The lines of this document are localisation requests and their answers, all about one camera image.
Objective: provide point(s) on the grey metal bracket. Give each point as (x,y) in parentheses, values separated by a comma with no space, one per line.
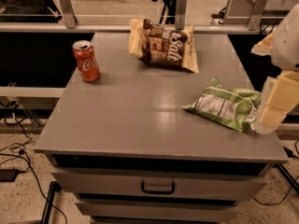
(256,15)
(70,20)
(180,14)

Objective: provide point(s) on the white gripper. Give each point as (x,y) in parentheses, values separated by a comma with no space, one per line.
(287,44)

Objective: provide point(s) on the green chip bag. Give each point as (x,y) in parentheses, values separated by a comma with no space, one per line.
(233,108)

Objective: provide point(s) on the grey metal bracket middle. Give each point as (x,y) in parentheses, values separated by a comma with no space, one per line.
(180,14)

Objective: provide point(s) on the orange coke can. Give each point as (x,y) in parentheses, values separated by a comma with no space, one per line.
(86,61)

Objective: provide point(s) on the black drawer handle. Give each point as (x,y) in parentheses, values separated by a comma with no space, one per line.
(157,190)

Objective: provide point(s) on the grey metal bracket left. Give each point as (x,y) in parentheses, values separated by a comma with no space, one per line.
(70,20)

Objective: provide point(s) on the grey drawer cabinet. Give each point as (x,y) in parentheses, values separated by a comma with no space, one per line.
(104,138)

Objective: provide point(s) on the black power adapter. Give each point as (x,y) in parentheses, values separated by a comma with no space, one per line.
(8,175)

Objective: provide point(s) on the black chair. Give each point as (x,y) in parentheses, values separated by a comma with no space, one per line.
(29,11)

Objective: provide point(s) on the grey metal bracket right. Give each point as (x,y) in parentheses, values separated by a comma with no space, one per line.
(256,15)

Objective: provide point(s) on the brown and cream chip bag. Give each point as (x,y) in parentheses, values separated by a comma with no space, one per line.
(153,43)

